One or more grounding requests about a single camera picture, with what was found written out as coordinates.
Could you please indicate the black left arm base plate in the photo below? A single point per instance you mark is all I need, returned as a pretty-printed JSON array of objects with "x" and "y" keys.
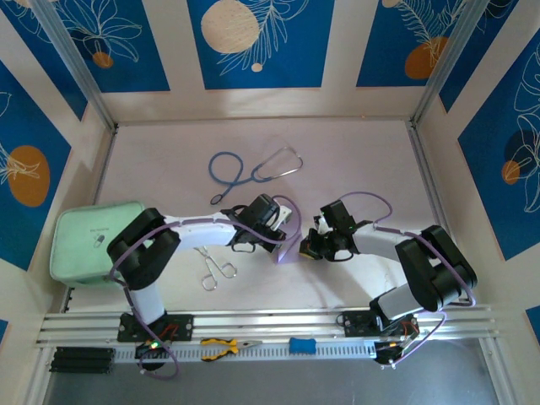
[{"x": 181, "y": 327}]

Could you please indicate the yellow black pliers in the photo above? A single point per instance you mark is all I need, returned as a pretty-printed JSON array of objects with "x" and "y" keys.
[{"x": 219, "y": 349}]

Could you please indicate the aluminium table side rail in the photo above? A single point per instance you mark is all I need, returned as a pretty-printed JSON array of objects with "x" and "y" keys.
[{"x": 431, "y": 190}]

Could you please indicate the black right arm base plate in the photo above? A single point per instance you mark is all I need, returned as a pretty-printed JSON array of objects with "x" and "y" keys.
[{"x": 356, "y": 324}]

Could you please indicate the aluminium mounting rail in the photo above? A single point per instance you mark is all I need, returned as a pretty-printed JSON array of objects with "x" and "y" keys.
[{"x": 274, "y": 320}]

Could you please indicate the mint green zip pouch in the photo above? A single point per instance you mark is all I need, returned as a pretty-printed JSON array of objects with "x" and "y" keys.
[{"x": 80, "y": 253}]

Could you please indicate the black bar stack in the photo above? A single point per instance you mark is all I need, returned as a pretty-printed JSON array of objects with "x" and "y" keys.
[{"x": 82, "y": 360}]

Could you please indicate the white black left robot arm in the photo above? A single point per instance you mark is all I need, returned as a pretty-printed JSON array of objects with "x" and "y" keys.
[{"x": 202, "y": 236}]

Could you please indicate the aluminium frame post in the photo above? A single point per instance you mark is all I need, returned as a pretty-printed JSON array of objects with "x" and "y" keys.
[
  {"x": 446, "y": 63},
  {"x": 77, "y": 63}
]

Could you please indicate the blue stethoscope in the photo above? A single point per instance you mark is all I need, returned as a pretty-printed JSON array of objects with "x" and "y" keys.
[{"x": 226, "y": 153}]

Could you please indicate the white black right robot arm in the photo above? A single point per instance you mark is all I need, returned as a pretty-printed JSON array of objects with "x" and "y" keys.
[{"x": 379, "y": 249}]

